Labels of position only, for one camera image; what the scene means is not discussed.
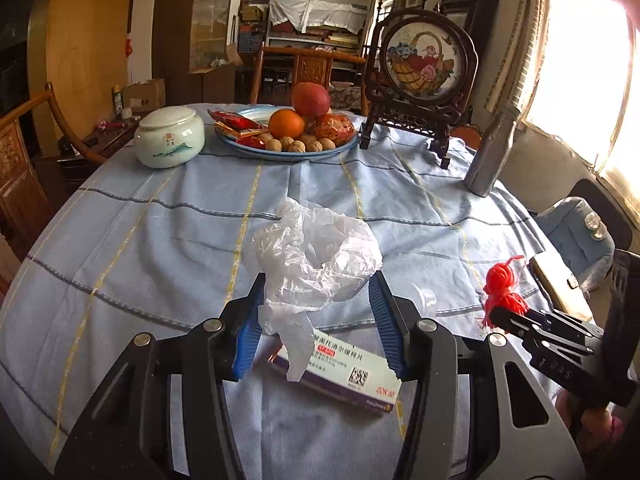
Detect white medicine box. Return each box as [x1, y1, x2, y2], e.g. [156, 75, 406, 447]
[299, 330, 401, 413]

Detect clear plastic bag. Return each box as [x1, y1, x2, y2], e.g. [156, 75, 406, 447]
[245, 197, 383, 382]

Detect red ribbon pompom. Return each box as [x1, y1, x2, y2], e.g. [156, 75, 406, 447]
[483, 255, 528, 328]

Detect blue cushioned chair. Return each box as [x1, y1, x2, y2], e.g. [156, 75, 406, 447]
[533, 179, 634, 295]

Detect light blue checked tablecloth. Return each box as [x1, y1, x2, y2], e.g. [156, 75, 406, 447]
[1, 104, 553, 479]

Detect red snack packets on plate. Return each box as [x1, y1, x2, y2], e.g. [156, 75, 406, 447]
[207, 110, 272, 150]

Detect silver metal bottle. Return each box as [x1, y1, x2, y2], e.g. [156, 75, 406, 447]
[463, 104, 521, 197]

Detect orange fruit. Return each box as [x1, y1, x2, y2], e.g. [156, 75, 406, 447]
[268, 108, 306, 139]

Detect white ceramic lidded jar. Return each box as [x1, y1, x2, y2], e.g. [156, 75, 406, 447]
[134, 106, 206, 169]

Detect blue fruit plate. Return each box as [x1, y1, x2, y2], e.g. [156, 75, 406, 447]
[217, 104, 358, 162]

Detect red netted pomegranate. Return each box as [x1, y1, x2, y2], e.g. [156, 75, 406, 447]
[314, 114, 356, 148]

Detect red apple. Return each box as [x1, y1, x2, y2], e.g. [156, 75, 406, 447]
[291, 82, 331, 117]

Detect wooden armchair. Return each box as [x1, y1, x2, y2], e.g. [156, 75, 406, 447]
[1, 81, 107, 261]

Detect cardboard box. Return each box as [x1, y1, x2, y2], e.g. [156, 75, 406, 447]
[122, 78, 166, 114]

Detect round embroidered table screen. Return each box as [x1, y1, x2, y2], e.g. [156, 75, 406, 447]
[360, 6, 478, 169]

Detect glass door wooden cabinet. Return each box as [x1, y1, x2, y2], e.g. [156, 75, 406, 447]
[152, 0, 235, 105]

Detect light wooden wardrobe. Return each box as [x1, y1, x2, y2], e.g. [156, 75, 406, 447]
[27, 0, 132, 140]

